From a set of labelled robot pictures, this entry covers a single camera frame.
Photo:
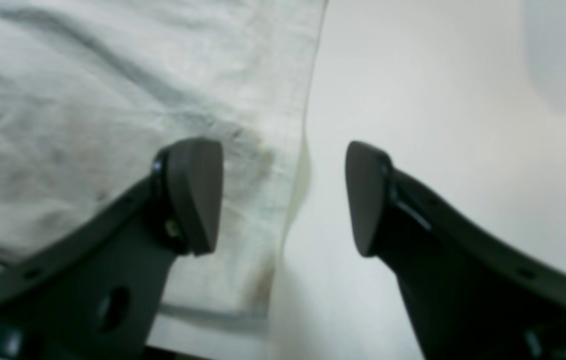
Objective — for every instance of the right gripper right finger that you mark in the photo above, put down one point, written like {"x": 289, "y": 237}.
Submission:
{"x": 469, "y": 296}

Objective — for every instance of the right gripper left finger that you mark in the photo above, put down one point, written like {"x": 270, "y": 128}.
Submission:
{"x": 95, "y": 293}

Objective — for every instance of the grey t-shirt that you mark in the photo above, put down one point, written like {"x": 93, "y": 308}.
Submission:
{"x": 91, "y": 90}

